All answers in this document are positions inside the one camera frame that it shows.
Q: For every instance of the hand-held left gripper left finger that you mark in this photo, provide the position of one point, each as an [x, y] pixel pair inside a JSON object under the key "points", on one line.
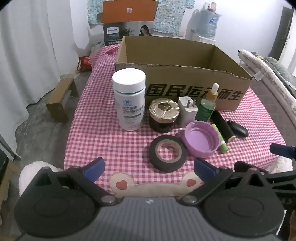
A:
{"points": [[93, 169]]}

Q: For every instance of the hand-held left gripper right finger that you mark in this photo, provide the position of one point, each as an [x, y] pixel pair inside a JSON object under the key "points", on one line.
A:
{"points": [[204, 168]]}

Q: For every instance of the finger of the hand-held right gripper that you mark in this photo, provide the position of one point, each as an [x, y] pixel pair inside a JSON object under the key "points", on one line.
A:
{"points": [[242, 166], [283, 150]]}

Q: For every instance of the purple plastic lid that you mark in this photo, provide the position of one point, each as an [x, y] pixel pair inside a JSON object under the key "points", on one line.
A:
{"points": [[198, 139]]}

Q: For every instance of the green lip balm tube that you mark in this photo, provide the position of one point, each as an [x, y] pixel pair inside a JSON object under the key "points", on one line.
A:
{"points": [[220, 141]]}

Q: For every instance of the black key fob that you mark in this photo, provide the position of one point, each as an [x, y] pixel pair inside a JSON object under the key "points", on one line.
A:
{"points": [[238, 129]]}

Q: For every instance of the black cylinder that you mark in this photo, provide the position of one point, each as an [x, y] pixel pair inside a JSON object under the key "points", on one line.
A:
{"points": [[223, 126]]}

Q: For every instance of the black tape roll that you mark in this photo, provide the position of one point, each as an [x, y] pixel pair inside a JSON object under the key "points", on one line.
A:
{"points": [[153, 157]]}

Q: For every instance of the green dropper bottle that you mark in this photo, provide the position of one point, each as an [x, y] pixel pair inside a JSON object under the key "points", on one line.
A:
{"points": [[204, 111]]}

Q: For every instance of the white plug charger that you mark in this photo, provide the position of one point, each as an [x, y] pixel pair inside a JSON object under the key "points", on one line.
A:
{"points": [[185, 111]]}

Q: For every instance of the gold lid glass jar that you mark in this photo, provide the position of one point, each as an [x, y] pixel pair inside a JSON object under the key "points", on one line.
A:
{"points": [[163, 120]]}

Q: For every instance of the white supplement bottle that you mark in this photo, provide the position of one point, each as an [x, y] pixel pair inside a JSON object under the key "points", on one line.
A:
{"points": [[129, 104]]}

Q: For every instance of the brown cardboard box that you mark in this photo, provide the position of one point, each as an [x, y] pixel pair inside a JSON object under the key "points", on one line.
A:
{"points": [[175, 78]]}

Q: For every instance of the grey upholstered bed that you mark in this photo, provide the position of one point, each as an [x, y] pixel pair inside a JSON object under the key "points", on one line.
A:
{"points": [[270, 104]]}

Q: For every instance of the white fluffy mat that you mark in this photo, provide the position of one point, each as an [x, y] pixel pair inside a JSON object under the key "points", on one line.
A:
{"points": [[39, 168]]}

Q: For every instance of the beige heart paw cushion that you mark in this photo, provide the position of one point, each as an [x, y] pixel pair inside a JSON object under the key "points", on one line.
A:
{"points": [[150, 187]]}

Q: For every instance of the grey blanket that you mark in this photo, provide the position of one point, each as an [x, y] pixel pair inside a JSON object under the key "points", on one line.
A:
{"points": [[282, 69]]}

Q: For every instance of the white fluffy blanket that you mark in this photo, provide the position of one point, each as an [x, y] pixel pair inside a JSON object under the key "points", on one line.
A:
{"points": [[261, 67]]}

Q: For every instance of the red snack package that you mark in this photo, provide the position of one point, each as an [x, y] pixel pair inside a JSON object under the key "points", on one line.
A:
{"points": [[84, 63]]}

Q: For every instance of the brown door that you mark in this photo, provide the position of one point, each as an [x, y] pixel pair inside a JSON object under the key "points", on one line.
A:
{"points": [[282, 30]]}

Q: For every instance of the white curtain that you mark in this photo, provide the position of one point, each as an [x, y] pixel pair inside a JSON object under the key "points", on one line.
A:
{"points": [[23, 58]]}

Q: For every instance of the white water dispenser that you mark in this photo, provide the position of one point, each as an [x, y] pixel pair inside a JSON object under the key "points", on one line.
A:
{"points": [[196, 34]]}

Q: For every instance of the blue water jug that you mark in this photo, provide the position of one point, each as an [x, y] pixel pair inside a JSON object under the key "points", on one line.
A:
{"points": [[210, 23]]}

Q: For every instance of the small pink bottle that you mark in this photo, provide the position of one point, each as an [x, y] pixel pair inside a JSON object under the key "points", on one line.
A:
{"points": [[213, 5]]}

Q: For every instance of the small clear bottle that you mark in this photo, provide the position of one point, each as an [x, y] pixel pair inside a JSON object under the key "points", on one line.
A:
{"points": [[205, 6]]}

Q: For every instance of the orange printed product box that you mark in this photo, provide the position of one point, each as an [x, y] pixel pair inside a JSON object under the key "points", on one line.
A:
{"points": [[127, 10]]}

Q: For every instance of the floral wall cloth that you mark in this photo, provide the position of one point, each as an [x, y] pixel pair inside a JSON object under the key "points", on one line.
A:
{"points": [[171, 14]]}

